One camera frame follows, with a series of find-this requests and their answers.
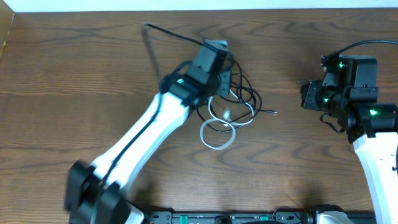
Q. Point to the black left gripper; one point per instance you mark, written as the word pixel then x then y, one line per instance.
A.
pixel 224 83

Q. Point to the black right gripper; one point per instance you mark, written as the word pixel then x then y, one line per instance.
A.
pixel 308 101

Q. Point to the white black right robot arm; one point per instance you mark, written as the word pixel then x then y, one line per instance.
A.
pixel 371 128

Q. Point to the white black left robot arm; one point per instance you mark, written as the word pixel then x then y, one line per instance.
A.
pixel 96 193

